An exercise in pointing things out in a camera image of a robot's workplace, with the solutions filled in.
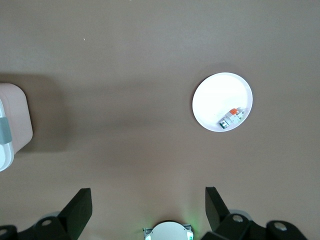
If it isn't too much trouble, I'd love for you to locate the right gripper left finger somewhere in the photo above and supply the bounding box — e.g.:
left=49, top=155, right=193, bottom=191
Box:
left=0, top=188, right=94, bottom=240

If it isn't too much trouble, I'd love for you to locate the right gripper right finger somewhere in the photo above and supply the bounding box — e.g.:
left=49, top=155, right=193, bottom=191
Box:
left=199, top=186, right=307, bottom=240

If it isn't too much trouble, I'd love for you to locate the white lidded storage box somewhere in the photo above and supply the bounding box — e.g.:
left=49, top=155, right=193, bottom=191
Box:
left=0, top=82, right=34, bottom=172

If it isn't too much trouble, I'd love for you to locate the white circuit breaker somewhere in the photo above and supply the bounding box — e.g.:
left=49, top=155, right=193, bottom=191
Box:
left=218, top=106, right=246, bottom=130

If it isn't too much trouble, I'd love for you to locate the white round plate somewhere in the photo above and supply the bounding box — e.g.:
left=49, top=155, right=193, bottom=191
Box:
left=191, top=72, right=254, bottom=133

